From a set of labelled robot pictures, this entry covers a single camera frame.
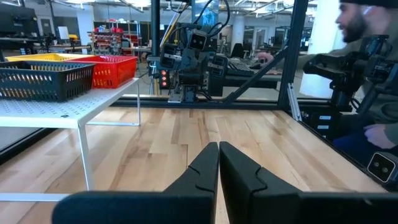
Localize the silver frame bracket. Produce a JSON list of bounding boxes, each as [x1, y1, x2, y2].
[[286, 82, 303, 122]]

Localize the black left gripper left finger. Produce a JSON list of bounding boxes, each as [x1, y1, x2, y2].
[[51, 142, 220, 224]]

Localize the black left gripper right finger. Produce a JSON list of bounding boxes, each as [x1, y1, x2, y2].
[[220, 141, 398, 224]]

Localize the shelving with red bins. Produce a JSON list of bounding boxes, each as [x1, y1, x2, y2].
[[88, 21, 141, 57]]

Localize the black keyboard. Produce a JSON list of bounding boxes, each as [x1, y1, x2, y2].
[[228, 61, 261, 75]]

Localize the red plastic basket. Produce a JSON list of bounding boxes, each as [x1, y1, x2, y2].
[[63, 55, 139, 90]]

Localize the yellow plastic basket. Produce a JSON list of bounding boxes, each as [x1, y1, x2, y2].
[[5, 52, 94, 62]]

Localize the black box red lights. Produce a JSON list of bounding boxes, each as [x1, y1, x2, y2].
[[159, 68, 169, 90]]

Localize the person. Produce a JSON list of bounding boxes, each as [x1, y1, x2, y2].
[[257, 0, 398, 166]]

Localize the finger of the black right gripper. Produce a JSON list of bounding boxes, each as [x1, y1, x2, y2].
[[160, 43, 180, 70], [208, 55, 229, 78]]

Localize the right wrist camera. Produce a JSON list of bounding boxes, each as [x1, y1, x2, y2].
[[188, 29, 208, 51]]

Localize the white round column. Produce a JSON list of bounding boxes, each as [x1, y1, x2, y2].
[[298, 0, 345, 98], [231, 15, 246, 54]]

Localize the small table-level camera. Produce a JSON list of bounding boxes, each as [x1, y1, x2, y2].
[[366, 151, 398, 189]]

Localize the white perforated shelf riser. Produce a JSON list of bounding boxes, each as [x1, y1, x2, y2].
[[0, 77, 141, 203]]

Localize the black plastic basket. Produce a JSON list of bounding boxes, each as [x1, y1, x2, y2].
[[0, 60, 96, 103]]

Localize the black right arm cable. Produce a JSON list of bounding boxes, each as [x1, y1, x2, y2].
[[169, 0, 231, 38]]

